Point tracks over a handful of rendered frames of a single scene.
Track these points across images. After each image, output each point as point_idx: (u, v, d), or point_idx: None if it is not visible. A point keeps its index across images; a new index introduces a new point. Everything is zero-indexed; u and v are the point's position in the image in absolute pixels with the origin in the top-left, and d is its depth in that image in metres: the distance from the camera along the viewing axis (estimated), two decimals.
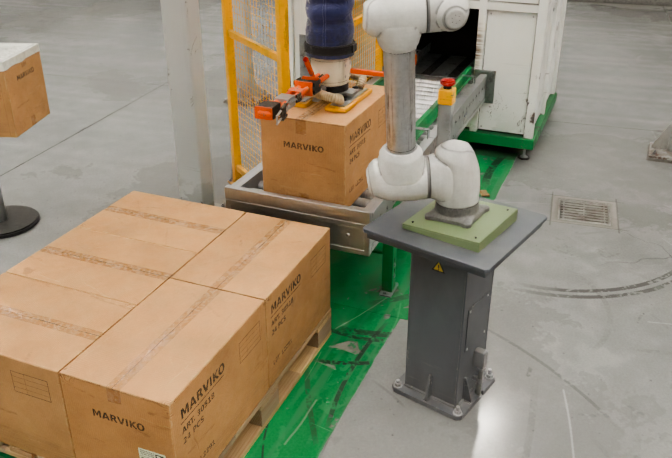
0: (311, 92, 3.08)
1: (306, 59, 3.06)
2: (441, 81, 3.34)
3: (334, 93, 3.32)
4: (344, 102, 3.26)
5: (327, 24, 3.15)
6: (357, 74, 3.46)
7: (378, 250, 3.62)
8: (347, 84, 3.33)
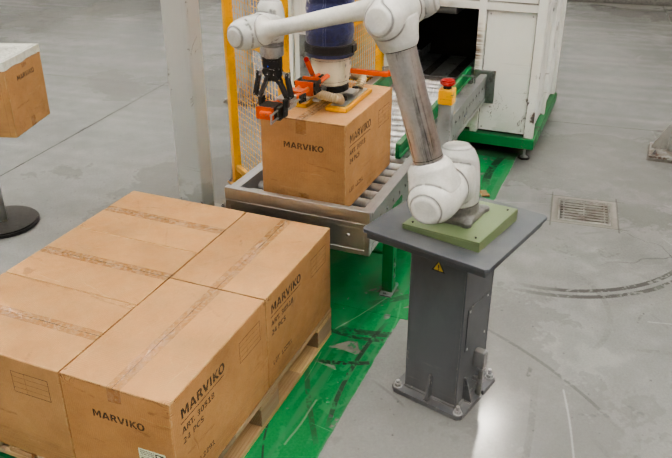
0: (311, 92, 3.08)
1: (307, 59, 3.05)
2: (441, 81, 3.34)
3: (334, 93, 3.33)
4: (344, 102, 3.26)
5: None
6: (356, 74, 3.47)
7: (378, 250, 3.62)
8: (347, 84, 3.33)
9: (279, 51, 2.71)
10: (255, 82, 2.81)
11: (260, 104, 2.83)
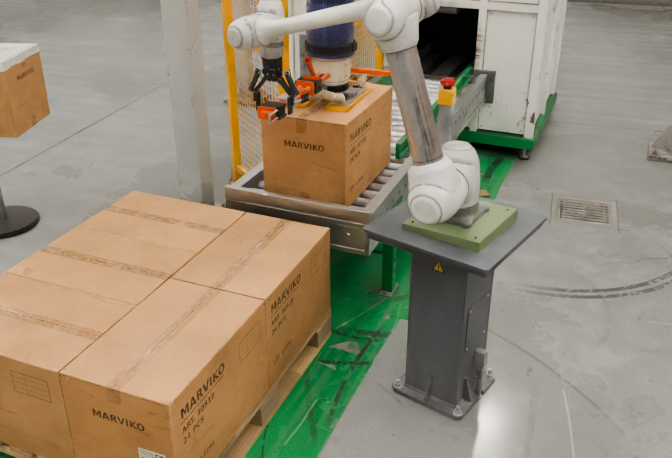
0: (312, 92, 3.09)
1: (308, 58, 3.06)
2: (441, 81, 3.34)
3: None
4: (345, 101, 3.27)
5: None
6: (357, 73, 3.47)
7: (378, 250, 3.62)
8: (348, 83, 3.34)
9: (279, 51, 2.71)
10: (253, 79, 2.81)
11: (255, 100, 2.84)
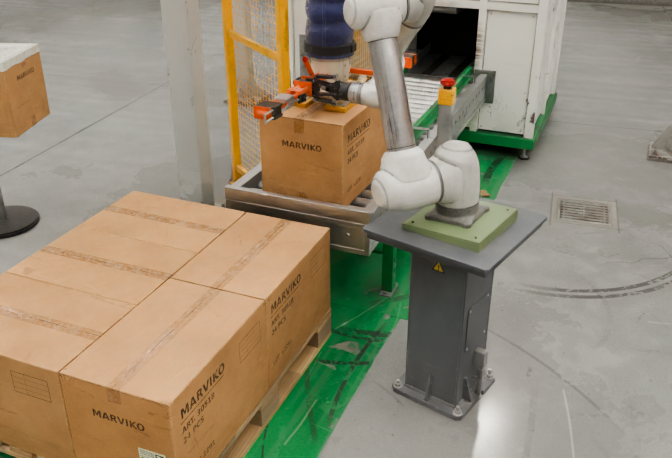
0: (310, 92, 3.09)
1: (306, 58, 3.06)
2: (441, 81, 3.34)
3: None
4: (344, 102, 3.27)
5: (327, 24, 3.15)
6: (356, 74, 3.47)
7: (378, 250, 3.62)
8: None
9: (358, 82, 3.04)
10: (327, 100, 3.13)
11: None
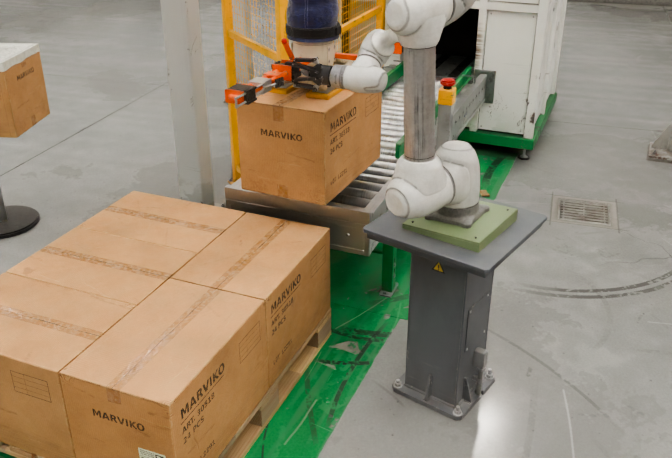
0: (289, 77, 2.88)
1: (285, 40, 2.85)
2: (441, 81, 3.34)
3: None
4: (327, 88, 3.05)
5: (309, 4, 2.94)
6: (343, 60, 3.25)
7: (378, 250, 3.62)
8: None
9: None
10: None
11: None
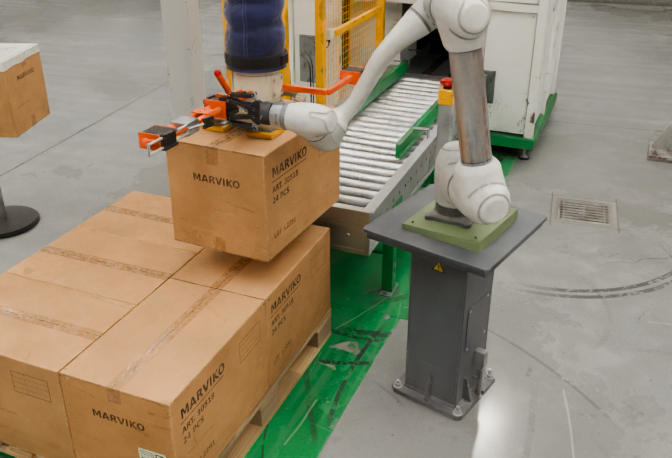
0: (224, 114, 2.46)
1: (218, 72, 2.44)
2: (441, 81, 3.34)
3: None
4: (272, 126, 2.64)
5: (249, 29, 2.53)
6: (294, 91, 2.84)
7: (378, 250, 3.62)
8: None
9: (283, 101, 2.41)
10: (246, 124, 2.49)
11: None
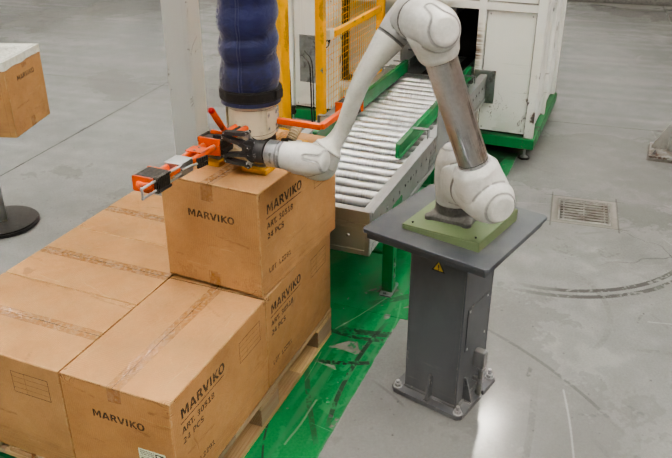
0: (218, 152, 2.46)
1: (212, 110, 2.44)
2: None
3: None
4: None
5: (243, 65, 2.53)
6: None
7: (378, 250, 3.62)
8: (273, 137, 2.71)
9: (277, 140, 2.41)
10: (240, 161, 2.49)
11: None
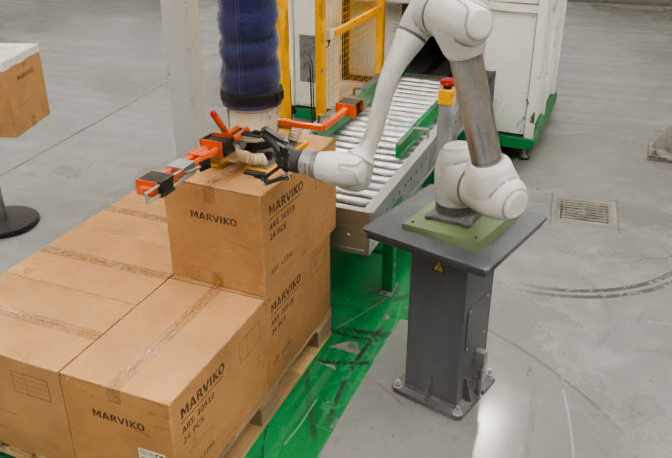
0: (220, 154, 2.48)
1: (214, 113, 2.45)
2: (441, 81, 3.34)
3: (258, 149, 2.72)
4: (268, 162, 2.65)
5: (244, 68, 2.54)
6: None
7: (378, 250, 3.62)
8: None
9: (312, 149, 2.36)
10: None
11: (258, 172, 2.48)
